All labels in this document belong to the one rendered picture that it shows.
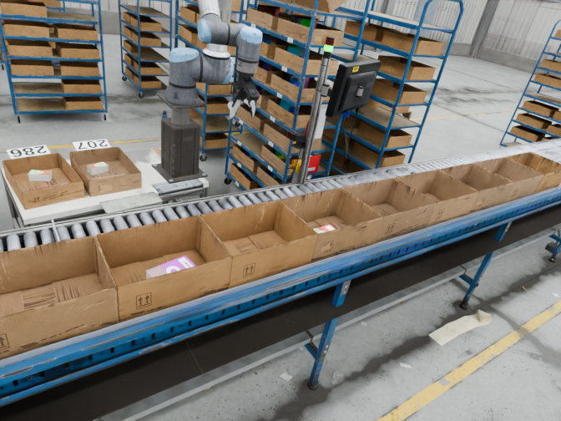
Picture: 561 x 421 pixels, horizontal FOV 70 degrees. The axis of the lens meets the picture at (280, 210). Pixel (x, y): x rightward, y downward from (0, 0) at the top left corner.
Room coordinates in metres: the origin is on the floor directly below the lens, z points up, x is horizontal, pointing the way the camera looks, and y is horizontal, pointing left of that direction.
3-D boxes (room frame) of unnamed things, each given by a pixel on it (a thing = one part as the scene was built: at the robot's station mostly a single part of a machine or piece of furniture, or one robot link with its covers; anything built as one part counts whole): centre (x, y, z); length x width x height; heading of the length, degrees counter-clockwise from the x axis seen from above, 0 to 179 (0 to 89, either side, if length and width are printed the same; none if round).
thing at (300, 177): (2.44, -0.10, 1.11); 0.12 x 0.05 x 0.88; 129
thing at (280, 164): (3.17, 0.01, 0.59); 0.40 x 0.30 x 0.10; 37
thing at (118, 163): (2.02, 1.04, 0.80); 0.38 x 0.28 x 0.10; 43
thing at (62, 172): (1.81, 1.27, 0.80); 0.38 x 0.28 x 0.10; 47
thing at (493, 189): (2.34, -1.15, 0.96); 0.39 x 0.29 x 0.17; 128
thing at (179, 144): (2.27, 0.68, 0.91); 0.26 x 0.26 x 0.33; 44
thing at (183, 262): (1.10, 0.34, 0.92); 0.16 x 0.11 x 0.07; 140
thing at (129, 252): (1.12, 0.38, 0.96); 0.39 x 0.29 x 0.17; 129
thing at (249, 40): (1.77, 0.25, 1.65); 0.10 x 0.09 x 0.12; 25
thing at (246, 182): (3.55, 0.33, 0.19); 0.40 x 0.30 x 0.10; 37
